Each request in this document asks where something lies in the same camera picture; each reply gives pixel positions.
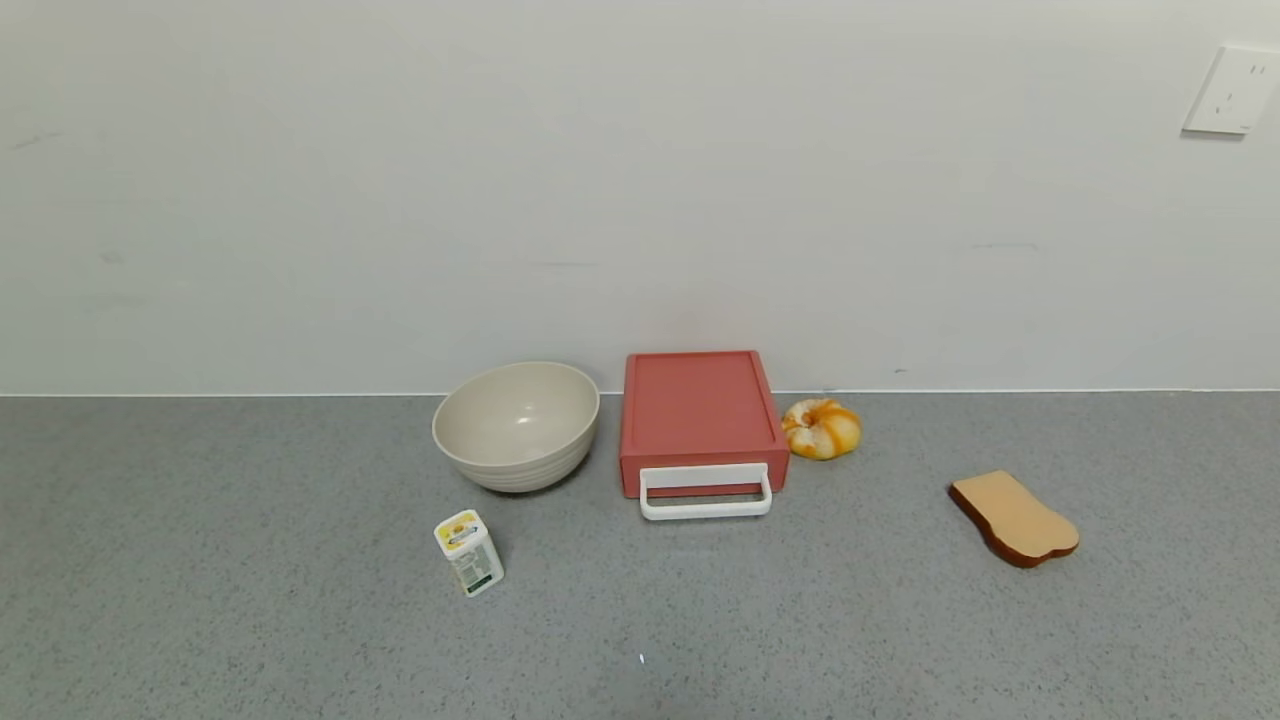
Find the red drawer case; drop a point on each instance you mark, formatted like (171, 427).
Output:
(698, 405)

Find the beige ribbed bowl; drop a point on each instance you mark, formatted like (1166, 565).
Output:
(515, 425)

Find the orange and white bun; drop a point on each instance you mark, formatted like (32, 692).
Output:
(822, 430)

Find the small white yellow carton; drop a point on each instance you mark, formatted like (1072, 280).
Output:
(468, 552)

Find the toast slice with brown crust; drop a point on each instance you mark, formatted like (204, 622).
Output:
(1015, 515)

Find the white wall socket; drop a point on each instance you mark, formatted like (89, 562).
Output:
(1230, 90)

